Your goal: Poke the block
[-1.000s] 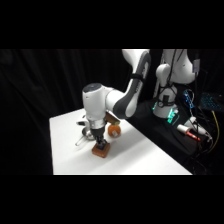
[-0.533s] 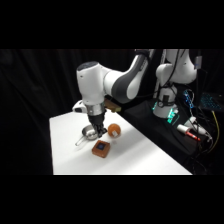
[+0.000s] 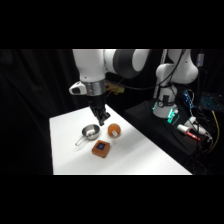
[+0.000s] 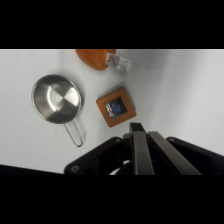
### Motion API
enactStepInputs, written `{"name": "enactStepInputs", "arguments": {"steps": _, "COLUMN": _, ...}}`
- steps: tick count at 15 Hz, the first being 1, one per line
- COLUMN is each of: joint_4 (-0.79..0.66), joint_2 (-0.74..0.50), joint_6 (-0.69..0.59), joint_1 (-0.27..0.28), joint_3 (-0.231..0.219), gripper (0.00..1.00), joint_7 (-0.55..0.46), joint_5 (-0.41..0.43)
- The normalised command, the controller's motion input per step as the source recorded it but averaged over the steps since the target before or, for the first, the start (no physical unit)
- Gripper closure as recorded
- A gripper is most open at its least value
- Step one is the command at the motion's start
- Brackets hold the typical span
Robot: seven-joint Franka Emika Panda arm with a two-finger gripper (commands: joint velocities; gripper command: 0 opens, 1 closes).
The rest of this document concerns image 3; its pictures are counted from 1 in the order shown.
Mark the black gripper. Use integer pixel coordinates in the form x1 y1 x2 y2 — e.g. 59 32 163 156
86 94 112 127

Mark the orange block with blue square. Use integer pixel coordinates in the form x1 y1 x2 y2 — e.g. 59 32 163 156
91 139 112 159

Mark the small steel saucepan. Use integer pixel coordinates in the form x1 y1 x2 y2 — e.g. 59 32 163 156
74 123 102 147

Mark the black robot stand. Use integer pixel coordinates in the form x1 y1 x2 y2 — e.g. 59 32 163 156
123 99 202 160

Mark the small green light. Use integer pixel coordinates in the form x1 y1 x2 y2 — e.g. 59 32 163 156
166 107 180 125

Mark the black curtain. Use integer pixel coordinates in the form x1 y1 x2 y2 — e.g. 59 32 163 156
0 49 224 176

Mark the white device with red tip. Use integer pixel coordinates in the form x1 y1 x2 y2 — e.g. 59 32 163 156
176 116 203 142

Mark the black pole with grey box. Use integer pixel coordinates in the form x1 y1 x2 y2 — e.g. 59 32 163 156
197 49 208 125

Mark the blue lit keyboard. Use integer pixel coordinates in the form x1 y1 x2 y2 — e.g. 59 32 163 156
199 93 224 113

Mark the tan wrist camera mount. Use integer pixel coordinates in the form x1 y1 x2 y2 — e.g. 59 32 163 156
105 82 126 97

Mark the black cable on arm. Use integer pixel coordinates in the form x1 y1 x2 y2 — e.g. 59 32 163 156
109 49 188 92

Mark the blue cable bundle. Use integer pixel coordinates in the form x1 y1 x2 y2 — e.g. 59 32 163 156
182 89 196 110

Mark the yellow cable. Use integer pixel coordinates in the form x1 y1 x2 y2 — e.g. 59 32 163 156
209 109 221 153

